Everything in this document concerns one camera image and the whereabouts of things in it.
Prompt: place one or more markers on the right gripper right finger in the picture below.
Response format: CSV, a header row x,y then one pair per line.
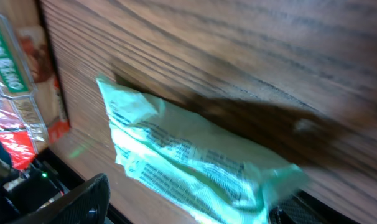
x,y
303,208

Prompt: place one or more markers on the teal snack packet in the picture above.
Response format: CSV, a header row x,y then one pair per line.
x,y
215,175

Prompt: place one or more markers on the spaghetti packet red ends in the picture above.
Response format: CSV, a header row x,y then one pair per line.
x,y
32,113

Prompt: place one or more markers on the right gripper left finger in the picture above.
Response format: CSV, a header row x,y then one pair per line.
x,y
87,203

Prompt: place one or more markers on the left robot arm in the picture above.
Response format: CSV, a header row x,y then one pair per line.
x,y
25,191

